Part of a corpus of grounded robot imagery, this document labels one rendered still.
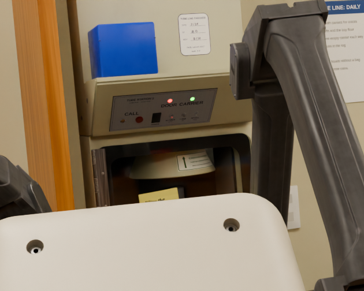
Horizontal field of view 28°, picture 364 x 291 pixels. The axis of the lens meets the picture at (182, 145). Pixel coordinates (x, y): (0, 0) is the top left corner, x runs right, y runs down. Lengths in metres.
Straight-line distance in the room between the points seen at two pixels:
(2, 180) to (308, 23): 0.42
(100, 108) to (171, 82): 0.13
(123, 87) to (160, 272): 0.82
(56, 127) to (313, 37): 0.58
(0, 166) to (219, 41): 0.61
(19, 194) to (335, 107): 0.43
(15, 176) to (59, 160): 0.29
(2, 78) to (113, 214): 1.30
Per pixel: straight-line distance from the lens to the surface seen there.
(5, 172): 0.94
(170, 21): 1.38
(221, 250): 0.46
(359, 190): 0.69
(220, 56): 1.41
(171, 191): 1.36
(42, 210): 0.97
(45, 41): 1.24
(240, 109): 1.36
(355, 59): 2.04
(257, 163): 0.96
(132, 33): 1.25
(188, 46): 1.39
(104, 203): 1.34
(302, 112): 0.73
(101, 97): 1.25
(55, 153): 1.24
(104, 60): 1.24
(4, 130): 1.75
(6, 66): 1.76
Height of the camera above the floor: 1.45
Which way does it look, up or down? 3 degrees down
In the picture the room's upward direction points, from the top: 5 degrees counter-clockwise
